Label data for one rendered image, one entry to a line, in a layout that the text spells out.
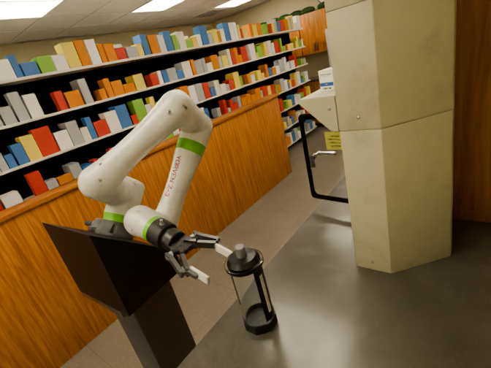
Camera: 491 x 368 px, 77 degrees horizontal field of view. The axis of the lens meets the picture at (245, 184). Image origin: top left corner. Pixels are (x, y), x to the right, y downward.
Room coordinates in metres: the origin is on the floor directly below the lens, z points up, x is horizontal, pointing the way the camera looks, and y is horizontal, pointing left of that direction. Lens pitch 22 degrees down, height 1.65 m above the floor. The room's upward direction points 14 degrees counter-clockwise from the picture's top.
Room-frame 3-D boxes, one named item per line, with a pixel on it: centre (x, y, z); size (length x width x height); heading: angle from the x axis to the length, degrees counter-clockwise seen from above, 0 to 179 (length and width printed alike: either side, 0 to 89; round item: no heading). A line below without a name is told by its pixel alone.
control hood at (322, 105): (0.98, -0.36, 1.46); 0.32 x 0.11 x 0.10; 138
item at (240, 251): (0.70, 0.06, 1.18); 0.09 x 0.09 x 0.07
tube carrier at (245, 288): (0.70, 0.06, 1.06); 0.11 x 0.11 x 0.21
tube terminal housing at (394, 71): (0.86, -0.49, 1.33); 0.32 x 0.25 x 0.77; 138
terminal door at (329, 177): (1.18, -0.39, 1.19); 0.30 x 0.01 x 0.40; 41
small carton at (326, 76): (0.95, -0.33, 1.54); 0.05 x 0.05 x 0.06; 34
